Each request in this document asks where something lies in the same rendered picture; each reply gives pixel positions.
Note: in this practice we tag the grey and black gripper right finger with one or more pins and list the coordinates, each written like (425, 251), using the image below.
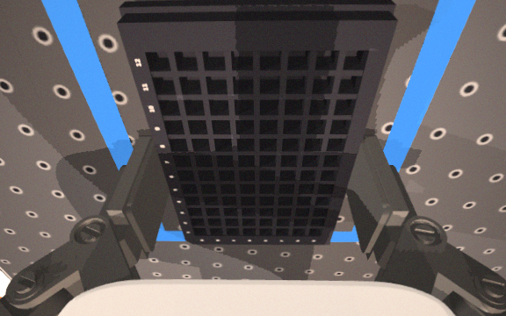
(413, 250)

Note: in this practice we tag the blue tape outline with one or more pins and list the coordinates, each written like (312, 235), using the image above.
(445, 28)

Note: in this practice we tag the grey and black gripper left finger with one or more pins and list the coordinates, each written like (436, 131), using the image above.
(102, 249)

